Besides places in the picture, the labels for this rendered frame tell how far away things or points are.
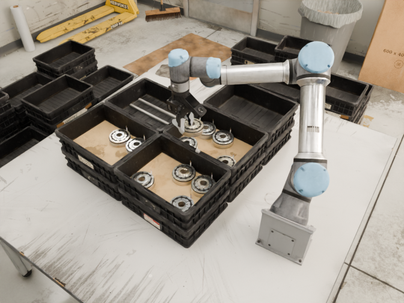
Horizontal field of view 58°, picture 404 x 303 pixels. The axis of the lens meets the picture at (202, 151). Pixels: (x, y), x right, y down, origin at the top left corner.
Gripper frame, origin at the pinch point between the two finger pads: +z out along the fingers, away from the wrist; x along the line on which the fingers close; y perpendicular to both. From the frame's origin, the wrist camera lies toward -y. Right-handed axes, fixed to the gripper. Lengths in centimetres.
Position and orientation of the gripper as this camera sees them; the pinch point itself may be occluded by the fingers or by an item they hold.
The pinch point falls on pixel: (187, 129)
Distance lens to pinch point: 157.5
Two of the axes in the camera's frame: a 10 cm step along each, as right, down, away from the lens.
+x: -6.6, 5.3, -5.3
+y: -7.5, -4.4, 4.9
